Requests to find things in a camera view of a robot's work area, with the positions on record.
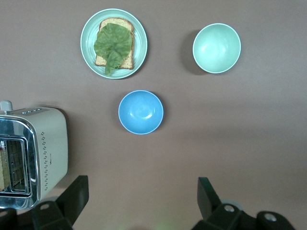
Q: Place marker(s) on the green bowl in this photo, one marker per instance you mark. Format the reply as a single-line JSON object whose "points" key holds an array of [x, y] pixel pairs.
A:
{"points": [[216, 48]]}

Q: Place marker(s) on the green plate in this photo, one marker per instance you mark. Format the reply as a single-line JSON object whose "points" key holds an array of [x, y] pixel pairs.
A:
{"points": [[140, 43]]}

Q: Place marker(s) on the brown tablecloth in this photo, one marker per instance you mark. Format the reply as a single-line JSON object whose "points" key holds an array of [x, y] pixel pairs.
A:
{"points": [[216, 143]]}

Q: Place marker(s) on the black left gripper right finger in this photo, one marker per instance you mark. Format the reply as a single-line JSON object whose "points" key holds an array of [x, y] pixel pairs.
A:
{"points": [[211, 210]]}

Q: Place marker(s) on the cream and chrome toaster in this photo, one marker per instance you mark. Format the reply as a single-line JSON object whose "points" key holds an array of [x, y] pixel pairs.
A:
{"points": [[50, 143]]}

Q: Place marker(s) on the green lettuce leaf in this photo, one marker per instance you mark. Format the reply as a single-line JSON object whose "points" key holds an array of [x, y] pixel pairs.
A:
{"points": [[112, 43]]}

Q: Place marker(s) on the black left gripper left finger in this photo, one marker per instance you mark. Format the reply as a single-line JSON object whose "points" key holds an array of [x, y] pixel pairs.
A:
{"points": [[72, 203]]}

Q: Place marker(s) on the blue bowl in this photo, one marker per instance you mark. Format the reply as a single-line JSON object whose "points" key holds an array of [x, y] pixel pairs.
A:
{"points": [[140, 112]]}

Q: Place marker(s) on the toast bread slice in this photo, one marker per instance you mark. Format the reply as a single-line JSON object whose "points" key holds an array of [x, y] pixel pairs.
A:
{"points": [[127, 63]]}

